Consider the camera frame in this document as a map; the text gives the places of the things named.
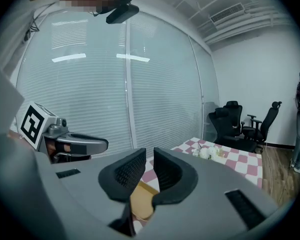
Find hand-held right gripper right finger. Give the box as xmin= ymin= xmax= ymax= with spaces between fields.
xmin=139 ymin=148 xmax=283 ymax=240

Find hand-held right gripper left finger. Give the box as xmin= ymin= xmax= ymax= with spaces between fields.
xmin=49 ymin=148 xmax=147 ymax=240

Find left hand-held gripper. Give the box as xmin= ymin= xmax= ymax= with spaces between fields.
xmin=19 ymin=101 xmax=109 ymax=164

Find large yellow tray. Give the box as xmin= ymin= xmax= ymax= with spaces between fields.
xmin=129 ymin=181 xmax=161 ymax=221

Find person's left forearm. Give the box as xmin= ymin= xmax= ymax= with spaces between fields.
xmin=6 ymin=130 xmax=25 ymax=142

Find person's left hand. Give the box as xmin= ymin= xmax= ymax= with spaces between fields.
xmin=46 ymin=141 xmax=72 ymax=160

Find white flowers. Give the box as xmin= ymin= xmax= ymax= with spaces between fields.
xmin=191 ymin=143 xmax=226 ymax=161

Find table with checkered tablecloth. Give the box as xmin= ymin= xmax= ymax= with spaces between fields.
xmin=132 ymin=136 xmax=264 ymax=236

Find black office chair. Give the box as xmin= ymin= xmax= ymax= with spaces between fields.
xmin=223 ymin=100 xmax=244 ymax=137
xmin=208 ymin=107 xmax=258 ymax=153
xmin=240 ymin=100 xmax=283 ymax=148

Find person's white shirt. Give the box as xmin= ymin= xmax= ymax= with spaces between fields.
xmin=0 ymin=0 xmax=63 ymax=240

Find white ceiling air vent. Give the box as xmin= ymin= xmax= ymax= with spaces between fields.
xmin=209 ymin=2 xmax=246 ymax=24

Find black harness cable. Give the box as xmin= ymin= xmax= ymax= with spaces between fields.
xmin=22 ymin=3 xmax=55 ymax=45

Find black head camera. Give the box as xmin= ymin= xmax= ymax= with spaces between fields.
xmin=105 ymin=0 xmax=141 ymax=25

